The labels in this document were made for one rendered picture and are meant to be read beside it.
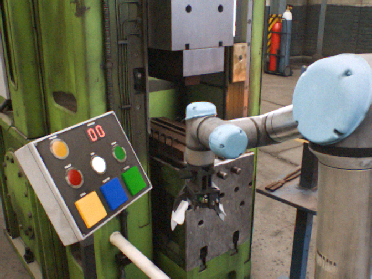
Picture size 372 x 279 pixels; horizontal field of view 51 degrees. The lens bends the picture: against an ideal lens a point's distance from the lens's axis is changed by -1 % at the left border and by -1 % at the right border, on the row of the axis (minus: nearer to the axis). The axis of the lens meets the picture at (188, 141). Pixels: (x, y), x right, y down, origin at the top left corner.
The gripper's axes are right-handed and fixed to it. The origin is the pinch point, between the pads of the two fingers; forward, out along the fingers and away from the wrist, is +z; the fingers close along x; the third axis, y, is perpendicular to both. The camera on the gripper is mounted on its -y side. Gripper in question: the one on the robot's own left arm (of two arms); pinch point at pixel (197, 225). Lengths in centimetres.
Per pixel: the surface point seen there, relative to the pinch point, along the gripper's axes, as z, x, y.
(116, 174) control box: -11.1, -19.2, -17.3
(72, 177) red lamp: -15.8, -31.9, -8.0
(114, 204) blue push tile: -5.4, -21.5, -9.3
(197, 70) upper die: -35, 17, -47
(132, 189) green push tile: -6.1, -15.0, -16.1
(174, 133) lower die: -6, 13, -64
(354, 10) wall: -44, 636, -681
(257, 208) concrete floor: 93, 106, -149
